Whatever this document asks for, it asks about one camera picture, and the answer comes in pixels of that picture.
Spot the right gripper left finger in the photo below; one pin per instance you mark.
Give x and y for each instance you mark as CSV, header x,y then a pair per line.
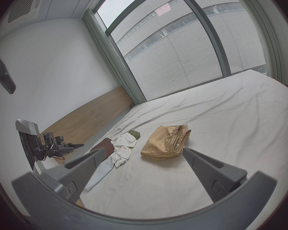
x,y
72,176

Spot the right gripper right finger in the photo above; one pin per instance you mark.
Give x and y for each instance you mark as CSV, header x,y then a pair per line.
x,y
213,174

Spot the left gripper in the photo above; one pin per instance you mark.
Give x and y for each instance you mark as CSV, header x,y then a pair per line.
x,y
61,149

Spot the tan shorts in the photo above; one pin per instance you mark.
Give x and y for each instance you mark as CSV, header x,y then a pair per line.
x,y
158,142

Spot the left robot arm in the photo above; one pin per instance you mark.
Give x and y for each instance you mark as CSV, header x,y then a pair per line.
x,y
28,140

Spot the bed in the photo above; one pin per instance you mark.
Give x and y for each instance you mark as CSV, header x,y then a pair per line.
x,y
218,128

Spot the pale blue garment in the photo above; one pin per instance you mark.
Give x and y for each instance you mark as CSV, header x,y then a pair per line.
x,y
100,174

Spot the brown garment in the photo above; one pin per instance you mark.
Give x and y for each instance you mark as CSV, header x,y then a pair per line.
x,y
108,146

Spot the white garment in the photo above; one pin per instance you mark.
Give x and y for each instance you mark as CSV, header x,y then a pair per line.
x,y
122,150

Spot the green garment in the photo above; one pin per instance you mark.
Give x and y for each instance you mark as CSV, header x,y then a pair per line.
x,y
134,134

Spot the blue-green curtain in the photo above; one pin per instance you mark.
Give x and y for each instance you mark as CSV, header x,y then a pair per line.
x,y
266,32
110,56

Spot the window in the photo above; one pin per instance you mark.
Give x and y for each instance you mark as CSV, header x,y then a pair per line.
x,y
182,44

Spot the white ceiling air conditioner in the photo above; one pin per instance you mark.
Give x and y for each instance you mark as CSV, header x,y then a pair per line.
x,y
26,6

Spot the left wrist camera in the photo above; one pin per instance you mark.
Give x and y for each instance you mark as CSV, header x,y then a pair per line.
x,y
59,139

